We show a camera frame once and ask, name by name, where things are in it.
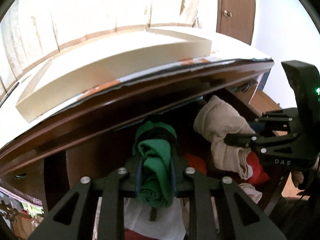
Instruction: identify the beige underwear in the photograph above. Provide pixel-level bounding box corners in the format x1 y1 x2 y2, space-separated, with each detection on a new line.
194 95 254 180

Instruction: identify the green underwear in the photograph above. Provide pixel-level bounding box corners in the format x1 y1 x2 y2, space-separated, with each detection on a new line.
133 121 177 208

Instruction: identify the cluttered box beside dresser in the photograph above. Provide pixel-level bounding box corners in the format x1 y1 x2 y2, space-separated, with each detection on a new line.
1 180 44 239

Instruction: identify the white cloth garment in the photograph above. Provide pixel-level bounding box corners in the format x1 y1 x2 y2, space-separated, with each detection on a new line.
124 198 190 239

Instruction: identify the bright red underwear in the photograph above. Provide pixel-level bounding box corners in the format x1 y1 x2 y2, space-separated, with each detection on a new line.
183 152 270 186

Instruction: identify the brass door knob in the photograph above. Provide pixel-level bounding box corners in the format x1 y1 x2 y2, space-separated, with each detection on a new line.
223 10 232 18

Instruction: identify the cardboard tray box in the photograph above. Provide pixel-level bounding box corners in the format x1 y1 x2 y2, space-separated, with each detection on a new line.
16 28 212 122

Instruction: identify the beige floral curtain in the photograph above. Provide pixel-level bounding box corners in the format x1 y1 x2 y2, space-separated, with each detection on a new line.
1 0 217 94

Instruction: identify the brown wooden door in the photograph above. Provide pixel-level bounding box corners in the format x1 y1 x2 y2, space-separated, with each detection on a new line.
216 0 256 45

